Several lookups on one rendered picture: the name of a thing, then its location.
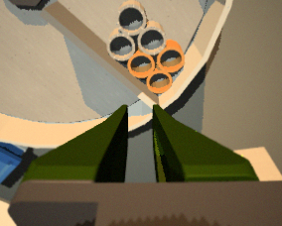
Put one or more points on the orange metal sleeve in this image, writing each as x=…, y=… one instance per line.
x=141, y=71
x=174, y=65
x=162, y=86

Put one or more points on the tan hollow cylinder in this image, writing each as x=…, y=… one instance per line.
x=118, y=54
x=131, y=31
x=152, y=49

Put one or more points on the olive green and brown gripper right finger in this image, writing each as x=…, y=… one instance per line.
x=182, y=154

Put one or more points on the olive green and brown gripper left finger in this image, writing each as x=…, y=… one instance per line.
x=99, y=154

